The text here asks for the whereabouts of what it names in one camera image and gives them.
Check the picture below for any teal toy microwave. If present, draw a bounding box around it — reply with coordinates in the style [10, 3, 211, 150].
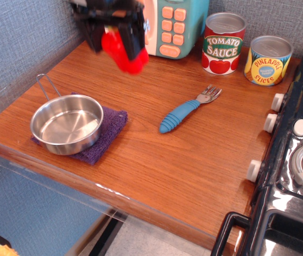
[141, 0, 210, 59]

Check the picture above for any white stove knob bottom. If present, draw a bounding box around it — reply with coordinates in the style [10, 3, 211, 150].
[247, 159, 262, 183]

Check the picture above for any white stove knob middle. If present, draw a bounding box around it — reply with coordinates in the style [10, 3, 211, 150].
[263, 114, 277, 133]

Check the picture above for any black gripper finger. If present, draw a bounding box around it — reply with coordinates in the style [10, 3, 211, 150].
[81, 20, 105, 53]
[118, 22, 145, 61]

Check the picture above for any white stove knob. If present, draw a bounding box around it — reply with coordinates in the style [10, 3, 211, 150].
[271, 93, 285, 112]
[247, 159, 262, 183]
[263, 114, 277, 133]

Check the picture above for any red toy bell pepper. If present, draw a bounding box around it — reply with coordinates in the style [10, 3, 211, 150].
[101, 26, 149, 75]

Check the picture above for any black oven door handle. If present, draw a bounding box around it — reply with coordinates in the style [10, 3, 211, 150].
[211, 212, 251, 255]

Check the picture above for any orange object bottom left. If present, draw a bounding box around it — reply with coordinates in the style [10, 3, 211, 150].
[0, 245, 19, 256]

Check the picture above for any pineapple slices can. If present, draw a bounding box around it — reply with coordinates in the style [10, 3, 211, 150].
[244, 35, 293, 86]

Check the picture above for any blue handled toy fork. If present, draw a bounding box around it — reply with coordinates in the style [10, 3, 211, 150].
[159, 84, 222, 134]

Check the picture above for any black toy stove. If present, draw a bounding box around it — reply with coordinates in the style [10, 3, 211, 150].
[210, 45, 303, 256]

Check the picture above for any white stove knob top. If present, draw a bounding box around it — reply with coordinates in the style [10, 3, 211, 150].
[271, 93, 285, 112]

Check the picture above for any stainless steel pan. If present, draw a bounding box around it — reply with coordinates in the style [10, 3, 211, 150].
[30, 74, 104, 155]

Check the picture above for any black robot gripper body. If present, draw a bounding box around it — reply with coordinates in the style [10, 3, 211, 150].
[69, 1, 148, 27]

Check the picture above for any tomato sauce can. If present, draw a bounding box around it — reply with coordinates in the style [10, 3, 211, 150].
[201, 12, 247, 75]

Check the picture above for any purple knitted cloth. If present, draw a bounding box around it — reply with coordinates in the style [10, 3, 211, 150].
[32, 106, 128, 165]

